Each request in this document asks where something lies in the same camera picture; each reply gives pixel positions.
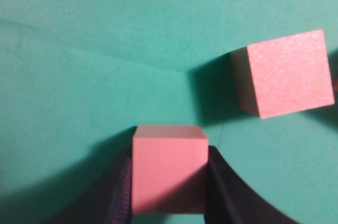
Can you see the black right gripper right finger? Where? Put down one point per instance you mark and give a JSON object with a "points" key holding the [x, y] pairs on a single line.
{"points": [[229, 199]]}

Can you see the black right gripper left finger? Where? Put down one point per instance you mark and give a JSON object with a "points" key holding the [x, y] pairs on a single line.
{"points": [[109, 197]]}

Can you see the pink cube column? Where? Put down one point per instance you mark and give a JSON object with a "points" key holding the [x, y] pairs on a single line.
{"points": [[169, 169], [283, 75], [335, 85]]}

